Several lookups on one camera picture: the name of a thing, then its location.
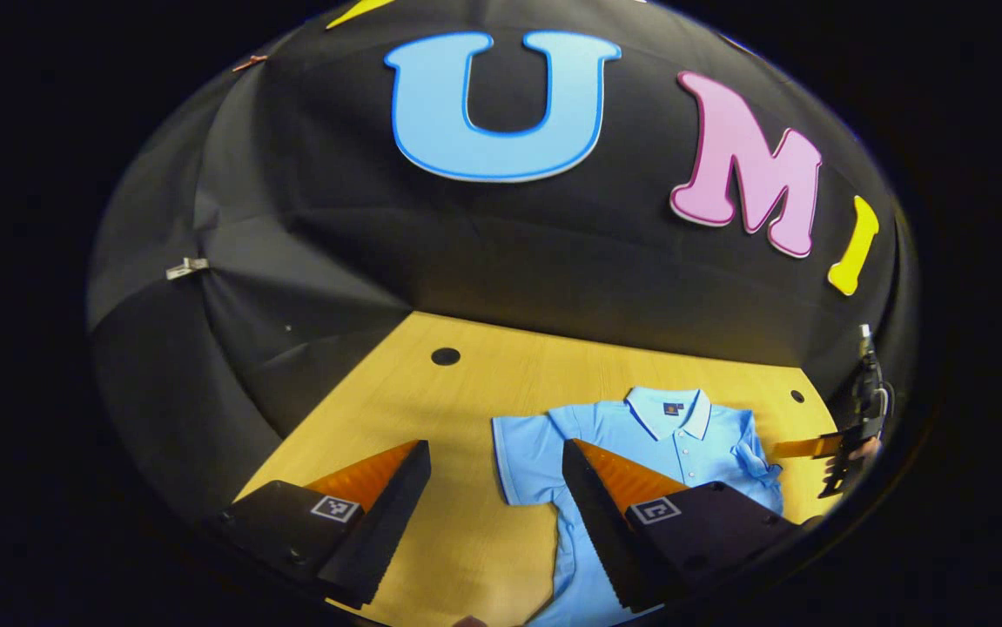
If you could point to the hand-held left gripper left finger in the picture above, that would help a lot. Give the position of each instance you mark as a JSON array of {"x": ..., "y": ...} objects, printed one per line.
[{"x": 387, "y": 522}]

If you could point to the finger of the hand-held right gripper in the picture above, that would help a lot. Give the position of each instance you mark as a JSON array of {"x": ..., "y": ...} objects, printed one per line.
[
  {"x": 805, "y": 447},
  {"x": 840, "y": 477}
]

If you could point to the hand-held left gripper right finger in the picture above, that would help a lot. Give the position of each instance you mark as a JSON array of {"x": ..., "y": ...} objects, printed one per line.
[{"x": 605, "y": 531}]

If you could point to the light blue T-shirt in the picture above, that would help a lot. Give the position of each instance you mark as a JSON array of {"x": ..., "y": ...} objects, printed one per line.
[{"x": 683, "y": 435}]

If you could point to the black backdrop cloth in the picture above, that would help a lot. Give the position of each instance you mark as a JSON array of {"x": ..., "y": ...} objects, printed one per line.
[{"x": 500, "y": 244}]

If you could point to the silver backdrop clip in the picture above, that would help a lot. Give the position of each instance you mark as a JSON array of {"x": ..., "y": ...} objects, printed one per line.
[{"x": 187, "y": 267}]

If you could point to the copper backdrop clip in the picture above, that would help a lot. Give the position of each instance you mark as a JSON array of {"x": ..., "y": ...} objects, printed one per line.
[{"x": 250, "y": 62}]

